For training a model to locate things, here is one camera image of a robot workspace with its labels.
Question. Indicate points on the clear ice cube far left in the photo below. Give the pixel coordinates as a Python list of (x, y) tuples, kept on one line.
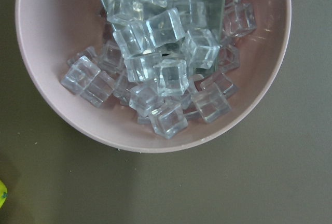
[(80, 75)]

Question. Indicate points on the clear ice cube front bottom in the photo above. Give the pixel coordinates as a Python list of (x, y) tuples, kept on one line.
[(168, 119)]

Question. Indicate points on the yellow lemon fruit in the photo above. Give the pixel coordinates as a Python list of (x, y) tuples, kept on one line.
[(3, 193)]

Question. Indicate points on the clear ice cube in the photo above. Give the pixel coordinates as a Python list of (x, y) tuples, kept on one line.
[(211, 103), (239, 20), (168, 119), (80, 75), (171, 77)]

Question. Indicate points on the metal ice scoop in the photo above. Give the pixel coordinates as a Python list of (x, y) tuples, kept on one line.
[(189, 27)]

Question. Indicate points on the clear ice cube centre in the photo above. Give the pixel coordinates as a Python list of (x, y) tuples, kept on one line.
[(171, 77)]

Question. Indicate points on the clear ice cube upper right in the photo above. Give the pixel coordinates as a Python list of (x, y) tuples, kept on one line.
[(239, 20)]

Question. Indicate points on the pink bowl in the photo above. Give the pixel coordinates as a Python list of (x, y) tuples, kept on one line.
[(48, 31)]

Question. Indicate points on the clear ice cube right front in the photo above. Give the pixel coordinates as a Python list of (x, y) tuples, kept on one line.
[(211, 103)]

